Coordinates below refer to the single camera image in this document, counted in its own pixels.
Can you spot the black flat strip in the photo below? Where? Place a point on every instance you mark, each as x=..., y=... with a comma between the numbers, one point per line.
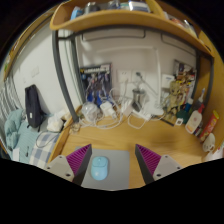
x=170, y=121

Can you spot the white crumpled cloth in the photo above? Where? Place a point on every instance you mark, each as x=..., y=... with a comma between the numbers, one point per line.
x=55, y=123

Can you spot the light blue computer mouse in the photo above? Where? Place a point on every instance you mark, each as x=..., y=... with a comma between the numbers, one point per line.
x=99, y=167

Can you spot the grey mouse pad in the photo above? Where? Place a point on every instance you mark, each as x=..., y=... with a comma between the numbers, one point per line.
x=118, y=170

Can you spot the teal cloth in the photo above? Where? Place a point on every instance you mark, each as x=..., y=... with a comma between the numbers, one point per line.
x=16, y=133

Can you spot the blue spray bottle white nozzle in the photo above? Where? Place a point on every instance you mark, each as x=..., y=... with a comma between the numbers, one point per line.
x=200, y=101

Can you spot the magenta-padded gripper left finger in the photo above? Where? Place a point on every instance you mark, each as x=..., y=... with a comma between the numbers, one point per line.
x=71, y=165

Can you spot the brown tree figure toy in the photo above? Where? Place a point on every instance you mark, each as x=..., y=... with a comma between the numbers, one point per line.
x=173, y=96

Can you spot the red yellow chips canister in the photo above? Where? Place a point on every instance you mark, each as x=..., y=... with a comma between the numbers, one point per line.
x=210, y=125

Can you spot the white charger block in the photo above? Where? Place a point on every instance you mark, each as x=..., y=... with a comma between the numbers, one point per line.
x=126, y=108
x=106, y=108

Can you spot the black bag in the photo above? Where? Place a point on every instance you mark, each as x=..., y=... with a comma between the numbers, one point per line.
x=33, y=106

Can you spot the white lotion bottle red pump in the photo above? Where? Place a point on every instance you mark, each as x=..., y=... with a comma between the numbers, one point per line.
x=194, y=120

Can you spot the dark green round container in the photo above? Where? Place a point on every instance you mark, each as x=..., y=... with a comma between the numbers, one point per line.
x=182, y=117

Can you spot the colourful printed poster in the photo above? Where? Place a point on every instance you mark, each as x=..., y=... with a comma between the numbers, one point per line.
x=181, y=66

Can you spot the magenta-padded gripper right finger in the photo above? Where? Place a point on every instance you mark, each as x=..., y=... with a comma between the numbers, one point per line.
x=155, y=165

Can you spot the small white desk clock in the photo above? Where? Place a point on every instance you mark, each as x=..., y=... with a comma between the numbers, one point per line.
x=179, y=122

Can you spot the robot model kit box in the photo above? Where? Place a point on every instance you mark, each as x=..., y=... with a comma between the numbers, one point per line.
x=96, y=83

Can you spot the metal cup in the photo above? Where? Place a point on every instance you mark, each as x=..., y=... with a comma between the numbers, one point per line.
x=138, y=96

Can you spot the wooden shelf unit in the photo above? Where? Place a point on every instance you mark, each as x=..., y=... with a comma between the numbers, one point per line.
x=116, y=18

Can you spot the white mug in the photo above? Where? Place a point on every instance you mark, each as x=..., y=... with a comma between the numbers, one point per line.
x=209, y=141

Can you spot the white desk lamp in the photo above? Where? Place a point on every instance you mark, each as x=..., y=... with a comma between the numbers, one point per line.
x=156, y=111

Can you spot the clear plastic bag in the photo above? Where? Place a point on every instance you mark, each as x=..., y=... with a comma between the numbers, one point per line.
x=89, y=111

